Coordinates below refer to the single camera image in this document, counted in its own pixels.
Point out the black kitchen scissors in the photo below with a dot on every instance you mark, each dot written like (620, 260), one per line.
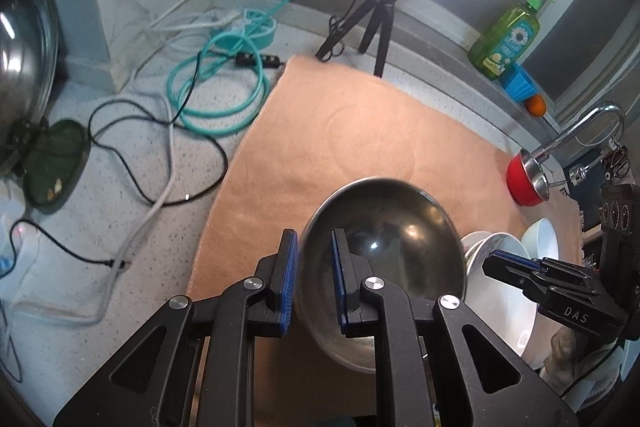
(620, 162)

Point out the pink flower deep plate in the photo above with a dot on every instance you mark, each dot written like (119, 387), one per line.
(500, 327)

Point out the red steel bowl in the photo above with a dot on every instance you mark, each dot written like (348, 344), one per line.
(517, 182)

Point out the steel pot lid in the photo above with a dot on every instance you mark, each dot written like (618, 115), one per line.
(20, 72)

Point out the chrome kitchen faucet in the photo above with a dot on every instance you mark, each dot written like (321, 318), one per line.
(565, 137)

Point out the large steel bowl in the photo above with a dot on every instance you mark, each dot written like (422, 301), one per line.
(400, 217)

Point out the dark knife block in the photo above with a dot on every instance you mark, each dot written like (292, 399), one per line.
(585, 192)

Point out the orange fruit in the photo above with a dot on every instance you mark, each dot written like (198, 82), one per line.
(537, 106)

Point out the green dish soap bottle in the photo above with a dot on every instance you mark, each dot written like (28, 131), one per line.
(505, 37)

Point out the orange cloth mat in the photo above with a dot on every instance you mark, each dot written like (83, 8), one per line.
(350, 132)

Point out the blue ribbed cup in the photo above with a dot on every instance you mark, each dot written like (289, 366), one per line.
(520, 84)

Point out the leaf print white plate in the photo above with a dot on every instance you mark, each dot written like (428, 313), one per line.
(470, 243)

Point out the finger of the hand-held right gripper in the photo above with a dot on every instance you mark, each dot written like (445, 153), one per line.
(515, 269)
(575, 309)

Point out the dark green round dish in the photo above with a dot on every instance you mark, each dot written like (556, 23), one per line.
(57, 167)

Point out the white ceramic bowl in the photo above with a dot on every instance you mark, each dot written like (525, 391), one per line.
(542, 239)

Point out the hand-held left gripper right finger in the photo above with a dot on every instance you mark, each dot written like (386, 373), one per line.
(340, 287)

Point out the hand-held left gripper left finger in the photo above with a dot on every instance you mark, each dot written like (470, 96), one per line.
(289, 287)

